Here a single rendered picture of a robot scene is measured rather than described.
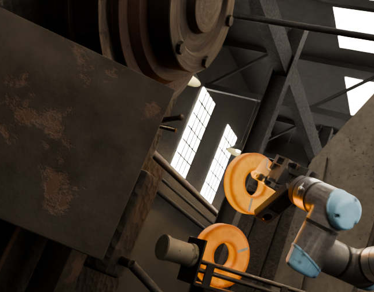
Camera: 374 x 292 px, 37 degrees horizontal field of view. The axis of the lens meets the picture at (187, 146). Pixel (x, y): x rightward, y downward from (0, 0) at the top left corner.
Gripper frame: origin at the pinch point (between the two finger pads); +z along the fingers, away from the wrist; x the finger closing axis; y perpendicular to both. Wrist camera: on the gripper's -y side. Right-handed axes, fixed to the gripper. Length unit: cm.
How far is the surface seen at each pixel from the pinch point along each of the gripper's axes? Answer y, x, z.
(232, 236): -15.9, 0.2, -4.9
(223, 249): -111, -497, 672
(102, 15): 10, 60, -23
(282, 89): 193, -491, 749
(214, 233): -17.2, 5.6, -5.3
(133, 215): -21.1, 29.6, -9.8
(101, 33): 7, 59, -23
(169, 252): -25.3, 16.2, -8.8
